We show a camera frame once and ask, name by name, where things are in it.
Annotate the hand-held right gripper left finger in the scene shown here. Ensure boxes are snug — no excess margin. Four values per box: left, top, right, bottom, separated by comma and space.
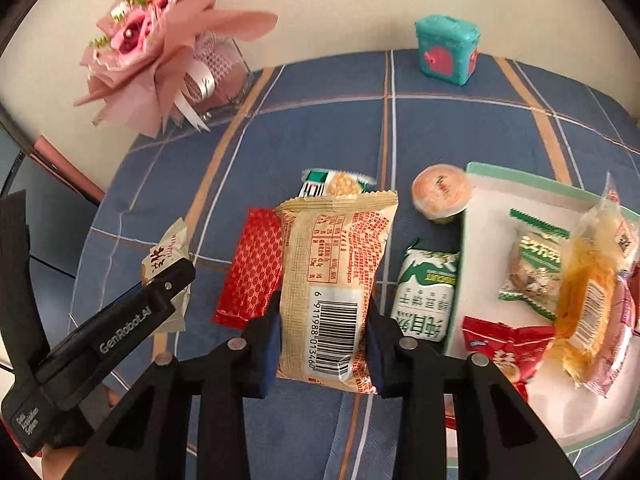
60, 290, 283, 480

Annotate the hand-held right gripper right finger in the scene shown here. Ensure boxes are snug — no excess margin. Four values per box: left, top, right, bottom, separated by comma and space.
364, 296, 583, 480

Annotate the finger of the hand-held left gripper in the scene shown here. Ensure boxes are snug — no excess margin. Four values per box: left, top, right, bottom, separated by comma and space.
34, 258, 197, 409

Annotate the beige orange snack packet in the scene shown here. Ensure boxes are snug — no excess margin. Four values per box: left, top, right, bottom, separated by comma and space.
275, 190, 399, 395

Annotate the small white snack packet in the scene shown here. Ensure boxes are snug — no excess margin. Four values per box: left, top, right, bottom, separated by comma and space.
140, 217, 193, 333

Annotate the bright red snack packet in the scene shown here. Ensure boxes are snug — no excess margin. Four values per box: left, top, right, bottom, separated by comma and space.
461, 315, 558, 403

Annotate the green cow print cake packet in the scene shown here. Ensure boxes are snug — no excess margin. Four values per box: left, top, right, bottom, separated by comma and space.
497, 208, 571, 322

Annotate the green-rimmed white cardboard box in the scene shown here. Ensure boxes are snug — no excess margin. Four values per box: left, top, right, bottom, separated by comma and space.
442, 161, 640, 466

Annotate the yellow orange snack packet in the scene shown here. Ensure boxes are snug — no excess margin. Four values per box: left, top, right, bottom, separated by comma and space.
554, 235, 623, 386

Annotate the pink swiss roll packet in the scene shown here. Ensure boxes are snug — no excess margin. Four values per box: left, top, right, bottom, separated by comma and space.
582, 260, 640, 398

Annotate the clear yellow cake packet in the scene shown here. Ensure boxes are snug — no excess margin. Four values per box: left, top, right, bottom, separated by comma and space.
570, 172, 640, 271

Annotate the green white biscuit packet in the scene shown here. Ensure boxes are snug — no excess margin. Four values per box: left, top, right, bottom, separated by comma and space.
390, 237, 462, 343

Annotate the red patterned wafer packet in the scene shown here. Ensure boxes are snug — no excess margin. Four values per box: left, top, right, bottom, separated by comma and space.
212, 207, 283, 331

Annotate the white green candy packet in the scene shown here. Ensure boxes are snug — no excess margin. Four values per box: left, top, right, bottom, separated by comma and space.
299, 168, 378, 198

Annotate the pink panel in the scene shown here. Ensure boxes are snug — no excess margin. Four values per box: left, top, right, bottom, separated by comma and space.
30, 135, 106, 206

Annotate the orange jelly cup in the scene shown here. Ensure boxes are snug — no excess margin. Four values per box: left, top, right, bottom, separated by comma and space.
411, 164, 473, 223

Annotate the blue plaid tablecloth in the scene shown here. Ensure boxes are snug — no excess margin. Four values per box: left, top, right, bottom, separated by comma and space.
70, 49, 640, 480

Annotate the clear glass vase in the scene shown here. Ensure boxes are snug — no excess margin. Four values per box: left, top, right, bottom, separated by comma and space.
172, 35, 251, 121

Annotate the pink flower bouquet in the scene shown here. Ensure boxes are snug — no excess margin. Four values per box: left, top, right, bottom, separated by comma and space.
72, 0, 278, 138

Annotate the teal toy box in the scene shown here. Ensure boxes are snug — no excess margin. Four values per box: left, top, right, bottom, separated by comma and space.
414, 16, 482, 87

